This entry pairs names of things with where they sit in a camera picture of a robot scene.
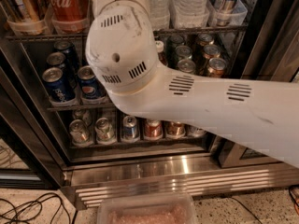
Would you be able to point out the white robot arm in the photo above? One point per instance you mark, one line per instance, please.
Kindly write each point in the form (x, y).
(121, 51)

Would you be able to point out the bottom shelf copper can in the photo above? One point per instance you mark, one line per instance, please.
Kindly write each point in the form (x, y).
(175, 129)

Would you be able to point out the front gold can middle shelf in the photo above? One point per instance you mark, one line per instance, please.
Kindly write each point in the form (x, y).
(215, 67)

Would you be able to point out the pepsi can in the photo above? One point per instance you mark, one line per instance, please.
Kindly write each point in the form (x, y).
(57, 85)
(69, 50)
(59, 60)
(90, 86)

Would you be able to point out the red Coca-Cola can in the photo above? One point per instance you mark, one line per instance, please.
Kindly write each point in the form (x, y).
(69, 16)

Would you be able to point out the middle left Pepsi can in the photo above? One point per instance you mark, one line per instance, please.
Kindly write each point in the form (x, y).
(59, 60)

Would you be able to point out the front green can middle shelf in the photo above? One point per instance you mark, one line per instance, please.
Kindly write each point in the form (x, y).
(186, 66)

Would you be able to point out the blue silver can top shelf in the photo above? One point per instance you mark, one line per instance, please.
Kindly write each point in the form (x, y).
(227, 12)

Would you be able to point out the back gold can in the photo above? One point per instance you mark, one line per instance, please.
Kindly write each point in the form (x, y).
(202, 40)

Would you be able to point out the clear plastic bin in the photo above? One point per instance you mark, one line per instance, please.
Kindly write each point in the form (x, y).
(161, 208)

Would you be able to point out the gold can top shelf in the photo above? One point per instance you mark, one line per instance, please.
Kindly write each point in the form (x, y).
(27, 17)

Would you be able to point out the stainless fridge cabinet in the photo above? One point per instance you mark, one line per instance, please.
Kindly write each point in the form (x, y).
(263, 47)

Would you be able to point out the front left Pepsi can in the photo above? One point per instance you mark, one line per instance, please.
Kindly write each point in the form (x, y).
(57, 85)

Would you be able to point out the tea bottle white cap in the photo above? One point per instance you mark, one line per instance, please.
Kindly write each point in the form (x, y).
(160, 50)

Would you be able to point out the back green can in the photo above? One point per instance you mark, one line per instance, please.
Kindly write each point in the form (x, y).
(172, 42)

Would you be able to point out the gold can shelf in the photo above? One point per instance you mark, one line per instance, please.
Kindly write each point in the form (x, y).
(27, 17)
(215, 67)

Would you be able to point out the bottom shelf red can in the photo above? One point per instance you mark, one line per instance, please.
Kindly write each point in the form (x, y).
(153, 128)

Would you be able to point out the middle green can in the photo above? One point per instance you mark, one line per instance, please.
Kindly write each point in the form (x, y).
(182, 52)

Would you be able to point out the clear water bottle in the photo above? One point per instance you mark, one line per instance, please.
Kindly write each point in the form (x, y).
(188, 13)
(159, 14)

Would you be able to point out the bottom shelf blue can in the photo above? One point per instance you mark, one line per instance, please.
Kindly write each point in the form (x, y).
(130, 130)

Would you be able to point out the bottom shelf green silver can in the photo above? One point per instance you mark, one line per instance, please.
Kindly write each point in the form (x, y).
(104, 131)

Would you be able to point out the clear water bottle left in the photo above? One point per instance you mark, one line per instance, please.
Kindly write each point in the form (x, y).
(159, 14)

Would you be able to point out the clear water bottle right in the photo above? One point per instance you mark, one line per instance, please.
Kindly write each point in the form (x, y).
(188, 13)

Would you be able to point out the middle gold can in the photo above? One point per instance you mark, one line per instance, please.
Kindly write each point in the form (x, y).
(208, 52)

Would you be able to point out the bottom shelf silver can left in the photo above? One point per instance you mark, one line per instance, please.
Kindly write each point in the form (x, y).
(79, 131)

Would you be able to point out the bottom shelf tea bottle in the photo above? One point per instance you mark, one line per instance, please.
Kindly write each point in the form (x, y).
(195, 132)

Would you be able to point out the back left Pepsi can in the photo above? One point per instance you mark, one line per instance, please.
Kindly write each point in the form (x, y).
(69, 50)

